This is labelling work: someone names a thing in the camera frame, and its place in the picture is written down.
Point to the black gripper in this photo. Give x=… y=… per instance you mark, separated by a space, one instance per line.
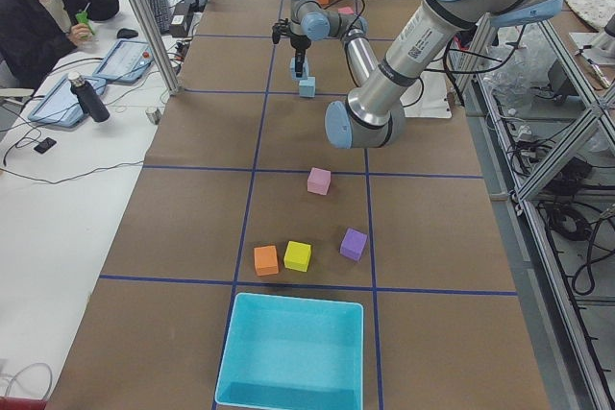
x=299 y=46

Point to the light blue foam block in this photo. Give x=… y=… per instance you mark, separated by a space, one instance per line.
x=307 y=87
x=299 y=70

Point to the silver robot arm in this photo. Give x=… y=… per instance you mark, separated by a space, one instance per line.
x=372 y=114

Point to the lilac pink foam block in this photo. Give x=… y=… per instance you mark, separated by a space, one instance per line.
x=319 y=181

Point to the black keyboard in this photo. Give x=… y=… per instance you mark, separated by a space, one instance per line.
x=160 y=9

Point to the small metal cylinder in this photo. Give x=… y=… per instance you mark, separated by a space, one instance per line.
x=154 y=115

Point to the upper teach pendant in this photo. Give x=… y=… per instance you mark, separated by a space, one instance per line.
x=125 y=63

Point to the teach pendant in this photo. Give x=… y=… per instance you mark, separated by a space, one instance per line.
x=60 y=106
x=125 y=63

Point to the black computer mouse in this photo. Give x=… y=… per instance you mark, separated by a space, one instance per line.
x=126 y=33

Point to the purple foam block left side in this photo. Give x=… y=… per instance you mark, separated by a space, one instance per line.
x=353 y=244

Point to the yellow foam block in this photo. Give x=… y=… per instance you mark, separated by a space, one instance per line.
x=297 y=256

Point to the orange foam block left side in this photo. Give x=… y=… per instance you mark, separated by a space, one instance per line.
x=266 y=261

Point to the black water bottle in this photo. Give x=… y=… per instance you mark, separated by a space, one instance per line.
x=87 y=97

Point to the lower teach pendant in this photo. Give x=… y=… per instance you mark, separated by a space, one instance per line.
x=60 y=106

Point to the seated person dark jacket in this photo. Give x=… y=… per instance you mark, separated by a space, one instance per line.
x=36 y=34

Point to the black smartphone on table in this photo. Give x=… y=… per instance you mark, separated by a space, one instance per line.
x=45 y=145

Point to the blue plastic bin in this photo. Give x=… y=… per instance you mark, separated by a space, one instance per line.
x=292 y=353

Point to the aluminium frame post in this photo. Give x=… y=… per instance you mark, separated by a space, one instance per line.
x=151 y=31

